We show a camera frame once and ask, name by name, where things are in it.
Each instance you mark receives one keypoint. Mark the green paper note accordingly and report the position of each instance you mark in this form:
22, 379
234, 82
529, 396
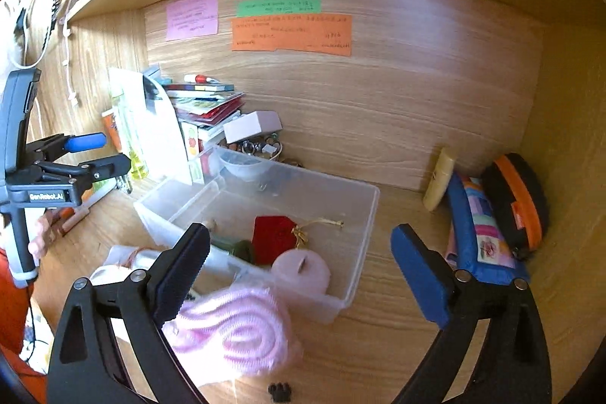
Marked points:
249, 8

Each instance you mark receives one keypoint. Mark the pink sticky note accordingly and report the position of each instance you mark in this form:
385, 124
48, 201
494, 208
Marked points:
187, 19

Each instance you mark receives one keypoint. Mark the black orange round case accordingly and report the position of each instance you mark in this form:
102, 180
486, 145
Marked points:
518, 203

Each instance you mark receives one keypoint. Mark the dark glass bottle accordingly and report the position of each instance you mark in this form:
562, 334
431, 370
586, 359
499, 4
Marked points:
242, 249

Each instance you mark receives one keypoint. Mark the person's left hand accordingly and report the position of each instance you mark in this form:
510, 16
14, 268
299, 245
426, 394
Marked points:
41, 235

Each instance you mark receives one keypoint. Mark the red velvet pouch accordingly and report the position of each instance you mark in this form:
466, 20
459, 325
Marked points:
272, 236

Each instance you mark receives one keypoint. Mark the orange paper note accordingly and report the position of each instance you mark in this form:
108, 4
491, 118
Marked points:
328, 33

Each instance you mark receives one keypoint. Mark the clear plastic storage bin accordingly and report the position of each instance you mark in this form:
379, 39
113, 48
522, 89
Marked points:
336, 215

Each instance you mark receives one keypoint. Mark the white paper stand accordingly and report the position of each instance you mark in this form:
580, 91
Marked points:
149, 118

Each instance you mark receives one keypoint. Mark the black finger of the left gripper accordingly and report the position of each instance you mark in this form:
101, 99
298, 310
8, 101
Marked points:
87, 173

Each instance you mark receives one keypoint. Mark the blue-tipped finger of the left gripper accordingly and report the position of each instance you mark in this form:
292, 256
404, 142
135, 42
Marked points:
86, 142

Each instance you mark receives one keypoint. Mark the white bowl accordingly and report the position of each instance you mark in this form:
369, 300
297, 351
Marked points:
247, 168

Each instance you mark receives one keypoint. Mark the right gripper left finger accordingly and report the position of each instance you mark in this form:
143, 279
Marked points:
86, 365

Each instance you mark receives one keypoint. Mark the stack of books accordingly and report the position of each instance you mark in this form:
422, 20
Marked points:
202, 106

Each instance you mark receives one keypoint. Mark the pink round candle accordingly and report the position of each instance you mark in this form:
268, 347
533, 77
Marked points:
304, 270

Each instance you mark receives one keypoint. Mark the small white box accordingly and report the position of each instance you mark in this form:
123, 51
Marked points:
251, 125

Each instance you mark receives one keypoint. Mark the blue pencil pouch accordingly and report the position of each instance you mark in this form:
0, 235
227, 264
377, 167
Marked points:
476, 244

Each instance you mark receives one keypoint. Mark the small black clip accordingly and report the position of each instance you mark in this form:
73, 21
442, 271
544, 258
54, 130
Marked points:
280, 392

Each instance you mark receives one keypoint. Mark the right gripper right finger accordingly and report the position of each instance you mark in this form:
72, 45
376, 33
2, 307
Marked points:
513, 365

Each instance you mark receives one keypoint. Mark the orange sleeve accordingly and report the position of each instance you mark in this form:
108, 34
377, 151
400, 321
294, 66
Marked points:
14, 307

